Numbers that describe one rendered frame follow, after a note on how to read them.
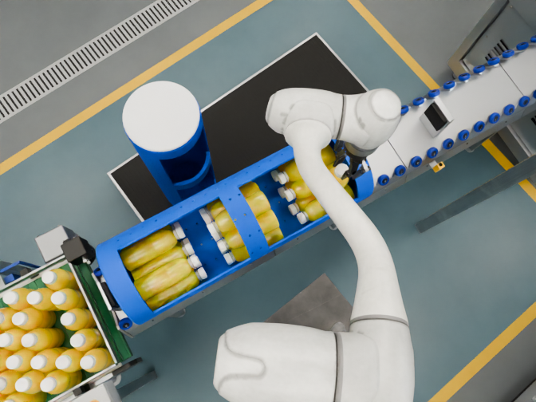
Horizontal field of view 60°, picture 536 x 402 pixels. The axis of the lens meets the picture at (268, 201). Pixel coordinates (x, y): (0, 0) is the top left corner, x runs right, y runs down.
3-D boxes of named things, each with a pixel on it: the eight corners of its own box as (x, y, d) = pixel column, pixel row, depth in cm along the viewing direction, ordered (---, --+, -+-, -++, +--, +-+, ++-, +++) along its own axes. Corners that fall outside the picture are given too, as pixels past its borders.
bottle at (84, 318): (93, 333, 160) (74, 333, 142) (75, 325, 161) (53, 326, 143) (102, 313, 162) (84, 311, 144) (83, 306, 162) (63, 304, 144)
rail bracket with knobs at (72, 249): (98, 262, 167) (88, 258, 157) (80, 271, 166) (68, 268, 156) (87, 238, 169) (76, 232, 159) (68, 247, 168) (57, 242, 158)
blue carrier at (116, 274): (364, 206, 171) (384, 179, 143) (147, 327, 156) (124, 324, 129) (323, 143, 178) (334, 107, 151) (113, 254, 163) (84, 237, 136)
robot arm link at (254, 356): (301, 384, 141) (230, 376, 141) (306, 329, 145) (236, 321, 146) (342, 437, 67) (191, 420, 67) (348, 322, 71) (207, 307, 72)
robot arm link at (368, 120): (388, 114, 112) (335, 107, 112) (411, 82, 97) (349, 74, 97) (386, 155, 110) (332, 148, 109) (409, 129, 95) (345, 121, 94)
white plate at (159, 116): (110, 136, 165) (111, 138, 166) (183, 160, 164) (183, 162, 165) (139, 71, 172) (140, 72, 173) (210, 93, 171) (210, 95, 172)
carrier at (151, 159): (155, 201, 250) (205, 217, 249) (109, 139, 166) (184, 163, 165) (175, 154, 258) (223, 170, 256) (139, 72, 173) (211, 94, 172)
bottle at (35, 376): (45, 392, 155) (17, 401, 137) (35, 373, 156) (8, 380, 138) (64, 380, 156) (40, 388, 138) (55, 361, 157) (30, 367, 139)
